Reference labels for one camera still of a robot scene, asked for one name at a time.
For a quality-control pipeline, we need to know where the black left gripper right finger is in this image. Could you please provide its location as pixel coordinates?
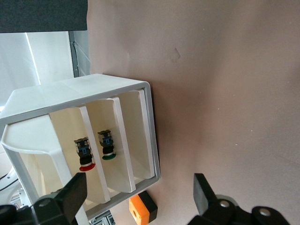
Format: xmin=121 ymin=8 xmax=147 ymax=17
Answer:
xmin=187 ymin=172 xmax=291 ymax=225

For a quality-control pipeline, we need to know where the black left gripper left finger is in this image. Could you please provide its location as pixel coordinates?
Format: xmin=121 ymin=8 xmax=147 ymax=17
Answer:
xmin=0 ymin=172 xmax=88 ymax=225

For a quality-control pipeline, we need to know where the white plastic drawer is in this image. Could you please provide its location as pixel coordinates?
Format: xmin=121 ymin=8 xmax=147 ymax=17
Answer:
xmin=0 ymin=113 xmax=91 ymax=225

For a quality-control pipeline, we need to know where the orange button box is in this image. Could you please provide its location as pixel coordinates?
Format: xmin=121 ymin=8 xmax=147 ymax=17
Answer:
xmin=128 ymin=190 xmax=159 ymax=225

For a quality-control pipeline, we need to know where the white drawer cabinet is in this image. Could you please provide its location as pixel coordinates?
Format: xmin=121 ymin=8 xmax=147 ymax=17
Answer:
xmin=0 ymin=73 xmax=163 ymax=220

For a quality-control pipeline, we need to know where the red pushbutton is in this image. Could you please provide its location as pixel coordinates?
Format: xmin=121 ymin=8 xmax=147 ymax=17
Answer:
xmin=73 ymin=137 xmax=96 ymax=173

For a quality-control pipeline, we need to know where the green pushbutton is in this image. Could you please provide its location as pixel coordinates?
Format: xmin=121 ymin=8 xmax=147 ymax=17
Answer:
xmin=97 ymin=130 xmax=117 ymax=162

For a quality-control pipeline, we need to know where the brown table mat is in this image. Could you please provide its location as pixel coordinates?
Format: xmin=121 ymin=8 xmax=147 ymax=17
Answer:
xmin=86 ymin=0 xmax=300 ymax=225

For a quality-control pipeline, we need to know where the black background board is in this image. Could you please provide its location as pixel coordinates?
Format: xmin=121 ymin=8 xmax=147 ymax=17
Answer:
xmin=0 ymin=0 xmax=88 ymax=34

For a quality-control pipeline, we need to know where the aluminium frame profile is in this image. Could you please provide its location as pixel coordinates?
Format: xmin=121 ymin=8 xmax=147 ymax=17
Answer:
xmin=88 ymin=210 xmax=116 ymax=225

